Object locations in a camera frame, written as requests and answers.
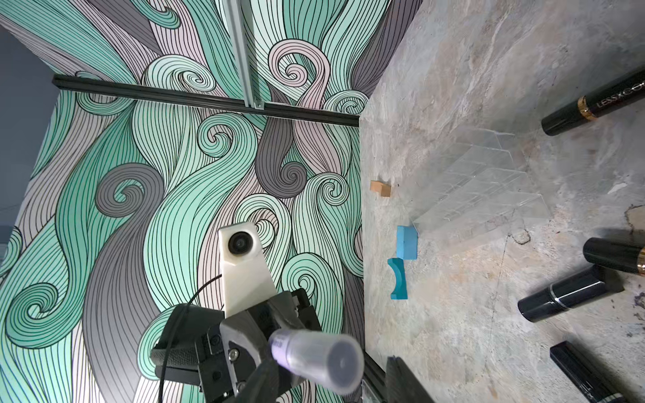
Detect black corner frame post left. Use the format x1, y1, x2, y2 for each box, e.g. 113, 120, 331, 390
52, 74, 359, 128

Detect black square lipstick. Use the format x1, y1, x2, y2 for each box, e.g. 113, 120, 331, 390
549, 341, 628, 403

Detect black lipstick gold base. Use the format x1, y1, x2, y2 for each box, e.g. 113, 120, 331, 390
583, 238, 644, 276

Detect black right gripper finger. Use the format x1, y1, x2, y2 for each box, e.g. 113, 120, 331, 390
386, 356, 434, 403

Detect aluminium rail back wall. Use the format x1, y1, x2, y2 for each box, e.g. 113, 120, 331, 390
223, 0, 264, 110

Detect purple lip balm tube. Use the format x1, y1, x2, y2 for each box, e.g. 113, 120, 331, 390
269, 329, 364, 396

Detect black lipstick silver band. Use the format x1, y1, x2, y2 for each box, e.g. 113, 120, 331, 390
517, 265, 624, 322

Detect black lipstick gold band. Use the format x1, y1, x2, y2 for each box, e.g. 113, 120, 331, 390
541, 66, 644, 136

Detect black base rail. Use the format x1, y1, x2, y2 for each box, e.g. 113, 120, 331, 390
362, 350, 387, 403

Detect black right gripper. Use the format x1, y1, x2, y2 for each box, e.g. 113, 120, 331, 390
149, 288, 321, 403

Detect clear acrylic lipstick organizer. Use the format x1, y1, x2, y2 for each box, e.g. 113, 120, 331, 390
400, 126, 550, 253

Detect teal arch block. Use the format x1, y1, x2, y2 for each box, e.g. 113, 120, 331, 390
387, 258, 408, 301

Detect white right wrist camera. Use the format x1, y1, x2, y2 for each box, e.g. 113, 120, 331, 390
218, 222, 277, 317

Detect blue rectangular block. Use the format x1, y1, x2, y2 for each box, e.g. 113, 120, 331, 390
396, 226, 418, 260

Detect tan wooden arch block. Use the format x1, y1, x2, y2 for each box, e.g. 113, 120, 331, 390
370, 181, 391, 197

